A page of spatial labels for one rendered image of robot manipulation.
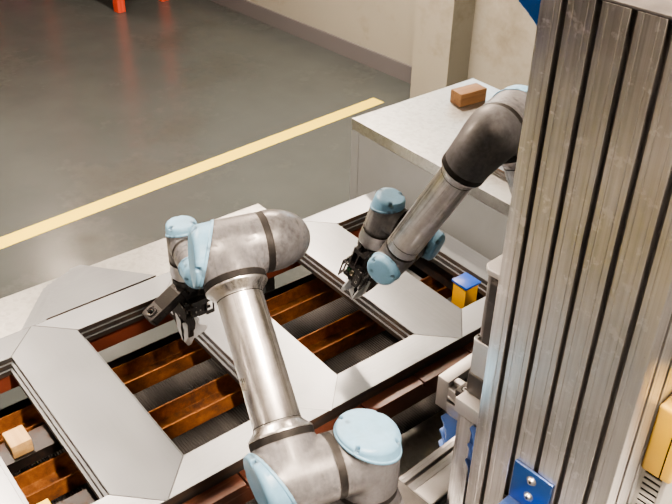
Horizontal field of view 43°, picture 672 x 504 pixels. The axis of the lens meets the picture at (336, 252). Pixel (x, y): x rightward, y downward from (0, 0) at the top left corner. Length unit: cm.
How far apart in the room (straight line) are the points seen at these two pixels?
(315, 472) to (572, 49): 78
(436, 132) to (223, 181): 206
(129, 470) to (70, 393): 31
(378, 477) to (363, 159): 171
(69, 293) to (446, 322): 111
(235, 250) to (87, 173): 349
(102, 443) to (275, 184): 285
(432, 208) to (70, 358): 106
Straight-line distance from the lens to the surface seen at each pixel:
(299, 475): 144
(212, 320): 237
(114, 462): 203
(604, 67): 107
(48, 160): 517
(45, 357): 234
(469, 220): 269
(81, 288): 267
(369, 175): 301
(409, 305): 242
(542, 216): 119
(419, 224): 178
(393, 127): 295
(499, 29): 542
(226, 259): 151
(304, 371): 219
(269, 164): 492
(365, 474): 148
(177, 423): 228
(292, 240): 156
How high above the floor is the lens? 233
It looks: 34 degrees down
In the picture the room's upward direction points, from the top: 1 degrees clockwise
